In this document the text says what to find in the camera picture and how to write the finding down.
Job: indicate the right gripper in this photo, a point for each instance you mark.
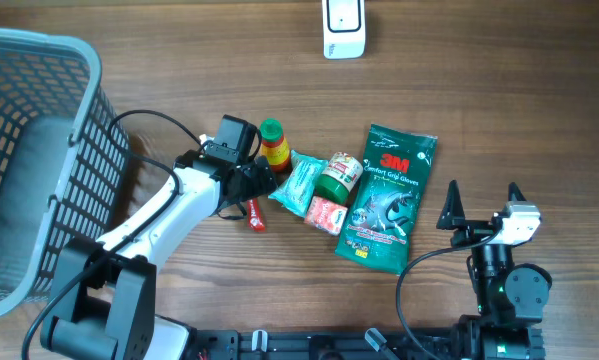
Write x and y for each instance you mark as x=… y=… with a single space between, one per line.
x=452 y=217

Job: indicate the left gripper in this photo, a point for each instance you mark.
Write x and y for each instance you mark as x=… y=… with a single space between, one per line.
x=260 y=183

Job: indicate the red sachet stick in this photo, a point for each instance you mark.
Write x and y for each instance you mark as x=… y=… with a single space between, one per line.
x=255 y=219

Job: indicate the green cap sauce bottle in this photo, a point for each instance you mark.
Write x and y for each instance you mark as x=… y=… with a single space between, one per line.
x=274 y=145

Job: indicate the teal tissue packet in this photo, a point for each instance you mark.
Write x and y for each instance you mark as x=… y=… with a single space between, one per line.
x=296 y=192

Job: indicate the red tissue packet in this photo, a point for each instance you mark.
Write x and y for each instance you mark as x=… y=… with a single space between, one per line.
x=326 y=215

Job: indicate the green 3M gloves packet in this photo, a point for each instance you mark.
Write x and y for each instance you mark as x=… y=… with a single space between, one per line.
x=396 y=168

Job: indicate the green lid jar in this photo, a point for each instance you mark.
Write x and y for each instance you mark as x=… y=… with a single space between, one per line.
x=338 y=178

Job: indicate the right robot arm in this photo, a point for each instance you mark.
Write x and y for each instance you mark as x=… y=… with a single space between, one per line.
x=510 y=297

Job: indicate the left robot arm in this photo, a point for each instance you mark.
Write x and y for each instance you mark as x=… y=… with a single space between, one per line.
x=103 y=293

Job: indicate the white barcode scanner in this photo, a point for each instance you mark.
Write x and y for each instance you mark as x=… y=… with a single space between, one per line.
x=344 y=29

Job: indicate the grey plastic mesh basket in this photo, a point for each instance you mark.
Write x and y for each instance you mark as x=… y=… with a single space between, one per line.
x=62 y=157

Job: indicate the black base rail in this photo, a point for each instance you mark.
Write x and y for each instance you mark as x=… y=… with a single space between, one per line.
x=329 y=345

